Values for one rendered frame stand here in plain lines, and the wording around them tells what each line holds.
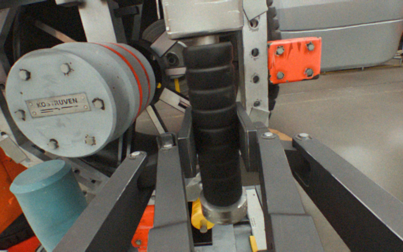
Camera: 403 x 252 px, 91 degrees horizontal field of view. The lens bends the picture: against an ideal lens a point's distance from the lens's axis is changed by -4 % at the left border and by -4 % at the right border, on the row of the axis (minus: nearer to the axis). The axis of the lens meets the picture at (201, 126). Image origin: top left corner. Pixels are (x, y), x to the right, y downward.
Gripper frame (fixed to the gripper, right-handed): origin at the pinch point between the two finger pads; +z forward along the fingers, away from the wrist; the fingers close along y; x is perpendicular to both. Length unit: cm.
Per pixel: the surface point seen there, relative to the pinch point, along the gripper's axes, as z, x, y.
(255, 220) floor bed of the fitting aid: 61, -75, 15
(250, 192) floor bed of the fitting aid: 82, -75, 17
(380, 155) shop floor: 116, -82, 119
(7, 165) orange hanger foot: 31, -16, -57
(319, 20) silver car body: 66, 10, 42
